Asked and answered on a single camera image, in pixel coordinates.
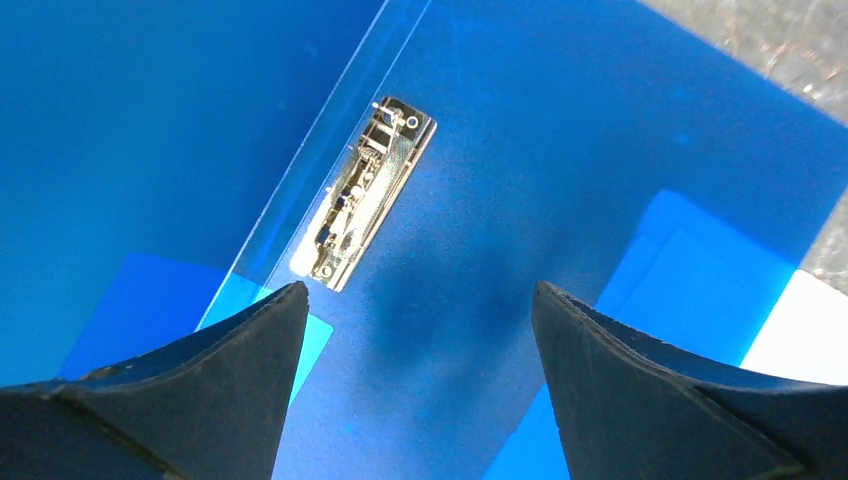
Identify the white paper sheet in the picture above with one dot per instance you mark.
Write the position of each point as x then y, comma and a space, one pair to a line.
805, 335

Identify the blue plastic folder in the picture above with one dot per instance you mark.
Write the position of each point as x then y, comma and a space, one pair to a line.
158, 158

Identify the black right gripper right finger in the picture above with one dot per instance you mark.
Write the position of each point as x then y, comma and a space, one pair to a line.
630, 406

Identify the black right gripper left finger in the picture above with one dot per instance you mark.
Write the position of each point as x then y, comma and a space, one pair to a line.
211, 405

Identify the metal folder clip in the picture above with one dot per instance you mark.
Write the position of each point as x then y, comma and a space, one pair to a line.
376, 166

